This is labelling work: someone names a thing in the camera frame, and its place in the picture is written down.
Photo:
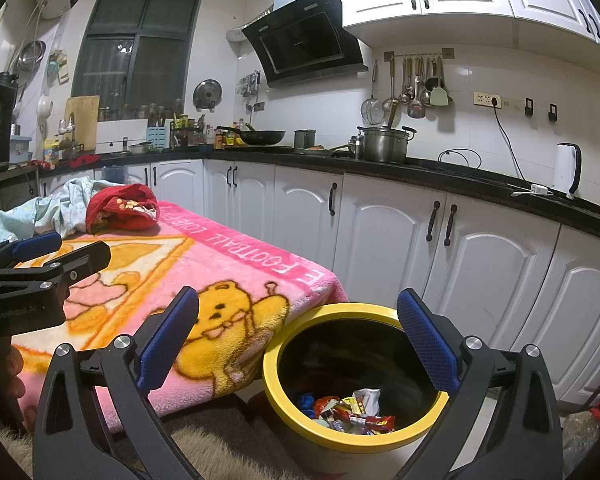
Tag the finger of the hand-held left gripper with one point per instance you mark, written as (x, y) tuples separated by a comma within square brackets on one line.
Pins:
[(37, 246), (80, 257)]

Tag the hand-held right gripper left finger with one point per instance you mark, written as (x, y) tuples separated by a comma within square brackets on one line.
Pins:
[(167, 342)]

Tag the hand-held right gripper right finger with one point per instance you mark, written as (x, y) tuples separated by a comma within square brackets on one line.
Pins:
[(427, 342)]

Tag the white printed plastic bag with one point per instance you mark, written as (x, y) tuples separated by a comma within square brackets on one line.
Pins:
[(366, 400)]

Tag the red plastic bag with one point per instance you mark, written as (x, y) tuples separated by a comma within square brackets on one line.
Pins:
[(325, 404)]

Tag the yellow trash bin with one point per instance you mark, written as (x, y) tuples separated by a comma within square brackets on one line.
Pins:
[(360, 444)]

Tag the blue plastic bag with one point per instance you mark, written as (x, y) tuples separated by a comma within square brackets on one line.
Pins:
[(306, 404)]

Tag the person's left hand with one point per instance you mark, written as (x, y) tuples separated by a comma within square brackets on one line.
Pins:
[(17, 375)]

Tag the light blue printed cloth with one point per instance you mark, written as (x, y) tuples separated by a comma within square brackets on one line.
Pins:
[(70, 200)]

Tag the red embroidered garment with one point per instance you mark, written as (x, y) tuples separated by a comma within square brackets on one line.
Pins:
[(115, 197)]

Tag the yellow dish soap bottle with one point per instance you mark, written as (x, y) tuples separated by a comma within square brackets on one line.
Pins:
[(51, 152)]

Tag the red dish cloth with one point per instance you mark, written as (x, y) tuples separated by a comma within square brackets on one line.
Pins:
[(82, 161)]

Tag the grey plastic container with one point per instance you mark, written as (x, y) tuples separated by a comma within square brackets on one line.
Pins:
[(21, 150)]

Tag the pink printed blanket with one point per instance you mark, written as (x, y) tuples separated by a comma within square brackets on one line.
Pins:
[(240, 270)]

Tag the beige shaggy rug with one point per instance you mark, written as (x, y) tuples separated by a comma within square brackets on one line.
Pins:
[(220, 440)]

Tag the chrome faucet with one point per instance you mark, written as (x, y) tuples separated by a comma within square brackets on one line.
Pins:
[(70, 122)]

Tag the wooden cutting board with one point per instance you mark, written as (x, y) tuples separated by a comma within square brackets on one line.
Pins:
[(85, 120)]

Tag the white hanging scoop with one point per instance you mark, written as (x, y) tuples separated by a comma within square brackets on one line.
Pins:
[(45, 110)]

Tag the light blue utensil holder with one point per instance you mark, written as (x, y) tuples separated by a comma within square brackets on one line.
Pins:
[(157, 139)]

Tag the row of glass jars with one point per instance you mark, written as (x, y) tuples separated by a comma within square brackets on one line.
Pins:
[(142, 111)]

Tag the clear plastic bag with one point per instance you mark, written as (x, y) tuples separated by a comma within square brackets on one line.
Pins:
[(580, 435)]

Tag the row of condiment bottles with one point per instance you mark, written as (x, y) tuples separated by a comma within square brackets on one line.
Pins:
[(220, 140)]

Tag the white power adapter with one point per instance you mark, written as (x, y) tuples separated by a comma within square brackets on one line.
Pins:
[(540, 190)]

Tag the hanging steel colander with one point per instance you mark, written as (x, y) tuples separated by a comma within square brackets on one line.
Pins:
[(32, 56)]

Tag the large steel pot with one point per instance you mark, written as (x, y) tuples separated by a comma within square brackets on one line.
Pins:
[(385, 147)]

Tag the hanging steel pot lid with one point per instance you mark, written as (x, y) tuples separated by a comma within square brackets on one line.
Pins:
[(207, 94)]

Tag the small steel teapot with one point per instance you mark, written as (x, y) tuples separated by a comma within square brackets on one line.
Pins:
[(356, 147)]

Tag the dark kitchen window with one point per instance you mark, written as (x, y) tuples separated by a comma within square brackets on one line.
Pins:
[(145, 60)]

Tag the white electric kettle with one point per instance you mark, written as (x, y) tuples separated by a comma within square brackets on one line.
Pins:
[(562, 170)]

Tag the black wok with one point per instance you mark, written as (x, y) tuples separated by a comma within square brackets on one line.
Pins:
[(265, 136)]

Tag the metal cup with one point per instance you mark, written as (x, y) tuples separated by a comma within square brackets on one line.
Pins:
[(305, 140)]

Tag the row of hanging utensils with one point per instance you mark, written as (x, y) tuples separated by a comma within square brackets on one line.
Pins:
[(439, 97)]

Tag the black range hood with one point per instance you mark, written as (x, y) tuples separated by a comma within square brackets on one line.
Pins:
[(300, 45)]

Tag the wall rack with kitchen tools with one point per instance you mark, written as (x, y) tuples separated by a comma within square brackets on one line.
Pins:
[(250, 85)]

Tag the white wall socket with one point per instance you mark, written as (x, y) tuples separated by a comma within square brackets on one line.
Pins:
[(482, 100)]

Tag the black wall hook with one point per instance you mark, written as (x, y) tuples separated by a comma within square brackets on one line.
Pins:
[(529, 106), (553, 113)]

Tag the silver exhaust duct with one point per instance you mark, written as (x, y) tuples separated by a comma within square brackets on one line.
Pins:
[(240, 32)]

